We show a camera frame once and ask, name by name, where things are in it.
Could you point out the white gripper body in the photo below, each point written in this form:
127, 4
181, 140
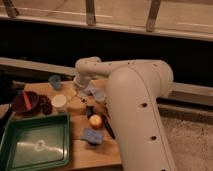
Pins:
81, 82

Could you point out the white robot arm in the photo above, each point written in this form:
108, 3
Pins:
132, 88

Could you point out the small blue cup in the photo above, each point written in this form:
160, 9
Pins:
55, 82

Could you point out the white paper cup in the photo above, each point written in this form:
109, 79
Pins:
59, 102

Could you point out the light blue cloth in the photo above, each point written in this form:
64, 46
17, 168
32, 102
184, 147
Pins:
97, 93

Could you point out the small black object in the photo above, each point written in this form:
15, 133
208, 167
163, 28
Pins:
89, 111

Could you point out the red yellow apple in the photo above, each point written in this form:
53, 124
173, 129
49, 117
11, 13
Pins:
96, 122

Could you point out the blue sponge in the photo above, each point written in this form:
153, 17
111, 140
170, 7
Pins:
92, 137

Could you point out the red spatula in bowl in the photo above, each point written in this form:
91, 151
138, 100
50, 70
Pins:
27, 101

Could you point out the dark red bowl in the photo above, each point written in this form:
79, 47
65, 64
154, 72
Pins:
18, 104

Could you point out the green plastic tray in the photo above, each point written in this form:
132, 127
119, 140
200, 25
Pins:
35, 144

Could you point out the black handled knife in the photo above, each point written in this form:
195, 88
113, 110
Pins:
108, 127

